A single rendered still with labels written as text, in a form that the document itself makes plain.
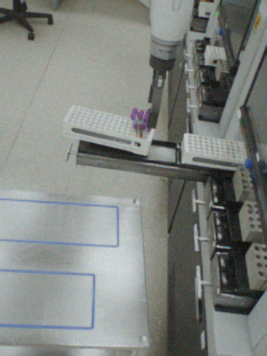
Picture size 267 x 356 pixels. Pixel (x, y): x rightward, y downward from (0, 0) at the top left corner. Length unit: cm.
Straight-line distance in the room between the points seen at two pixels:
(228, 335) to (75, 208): 53
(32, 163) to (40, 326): 164
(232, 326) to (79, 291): 41
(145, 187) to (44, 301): 151
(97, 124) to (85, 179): 106
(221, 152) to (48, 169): 132
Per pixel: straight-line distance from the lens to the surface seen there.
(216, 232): 122
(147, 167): 137
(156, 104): 119
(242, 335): 116
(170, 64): 120
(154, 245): 216
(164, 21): 112
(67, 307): 100
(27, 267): 106
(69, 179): 241
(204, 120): 175
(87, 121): 139
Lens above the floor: 171
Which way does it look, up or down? 44 degrees down
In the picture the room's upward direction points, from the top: 11 degrees clockwise
